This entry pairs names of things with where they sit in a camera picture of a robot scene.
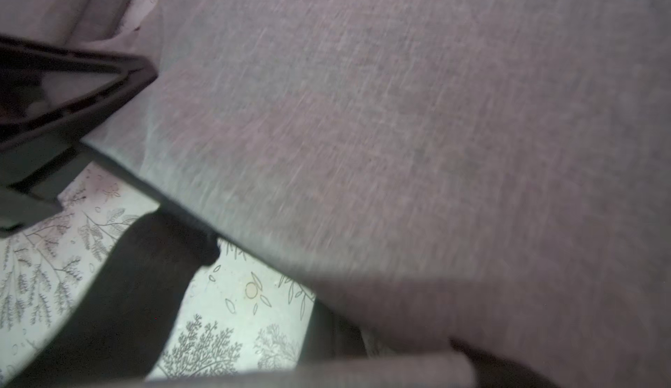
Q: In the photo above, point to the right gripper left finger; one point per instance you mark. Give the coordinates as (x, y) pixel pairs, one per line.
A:
(122, 324)

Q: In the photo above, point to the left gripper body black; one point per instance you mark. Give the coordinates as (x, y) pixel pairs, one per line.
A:
(39, 156)

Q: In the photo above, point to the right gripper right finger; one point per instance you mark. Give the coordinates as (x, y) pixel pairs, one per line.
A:
(494, 372)

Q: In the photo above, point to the grey laptop bag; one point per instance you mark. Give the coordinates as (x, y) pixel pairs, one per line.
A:
(62, 22)
(493, 171)

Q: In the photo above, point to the floral patterned table mat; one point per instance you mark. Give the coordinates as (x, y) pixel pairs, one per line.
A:
(165, 140)

